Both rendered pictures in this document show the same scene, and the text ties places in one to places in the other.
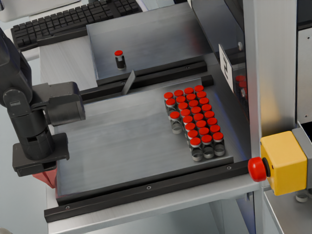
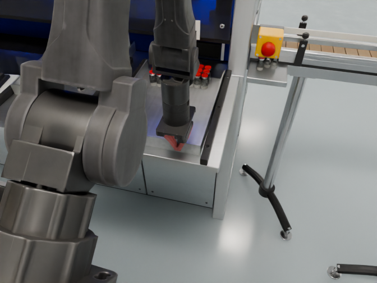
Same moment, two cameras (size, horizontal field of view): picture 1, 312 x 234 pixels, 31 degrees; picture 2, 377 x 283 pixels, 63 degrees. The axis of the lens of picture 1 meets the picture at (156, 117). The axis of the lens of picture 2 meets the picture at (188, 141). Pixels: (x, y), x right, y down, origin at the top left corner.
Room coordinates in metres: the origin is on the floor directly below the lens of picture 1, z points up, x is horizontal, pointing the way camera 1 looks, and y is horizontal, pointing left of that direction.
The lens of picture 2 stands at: (0.59, 0.70, 1.43)
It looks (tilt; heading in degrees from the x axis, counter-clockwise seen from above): 45 degrees down; 287
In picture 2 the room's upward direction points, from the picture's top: straight up
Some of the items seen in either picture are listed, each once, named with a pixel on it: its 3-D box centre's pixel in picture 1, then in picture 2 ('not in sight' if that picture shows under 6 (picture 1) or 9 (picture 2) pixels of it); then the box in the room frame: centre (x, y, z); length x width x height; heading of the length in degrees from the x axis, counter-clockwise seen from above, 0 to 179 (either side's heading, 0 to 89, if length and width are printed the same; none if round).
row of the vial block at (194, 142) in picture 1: (187, 123); (179, 77); (0.86, -0.06, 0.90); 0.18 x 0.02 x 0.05; 3
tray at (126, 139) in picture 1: (136, 138); (169, 100); (0.85, 0.05, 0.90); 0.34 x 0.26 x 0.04; 93
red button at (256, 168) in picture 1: (260, 168); (268, 49); (0.61, -0.15, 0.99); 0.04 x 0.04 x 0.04; 3
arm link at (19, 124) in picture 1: (30, 115); (175, 86); (0.77, 0.21, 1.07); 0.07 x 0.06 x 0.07; 93
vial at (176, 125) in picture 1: (176, 122); not in sight; (0.87, -0.04, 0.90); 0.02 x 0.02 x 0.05
